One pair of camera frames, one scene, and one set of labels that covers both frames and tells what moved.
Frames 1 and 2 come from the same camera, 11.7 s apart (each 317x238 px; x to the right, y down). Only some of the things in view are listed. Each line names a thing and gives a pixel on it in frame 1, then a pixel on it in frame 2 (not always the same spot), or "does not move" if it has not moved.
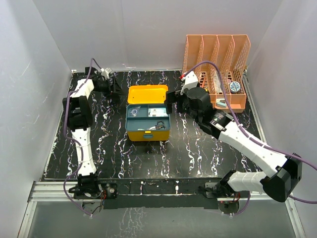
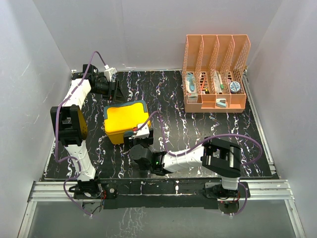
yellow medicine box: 147,119 to 124,117
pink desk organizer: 230,53 does not move
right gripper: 172,97 to 130,138
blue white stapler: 221,102 does not move
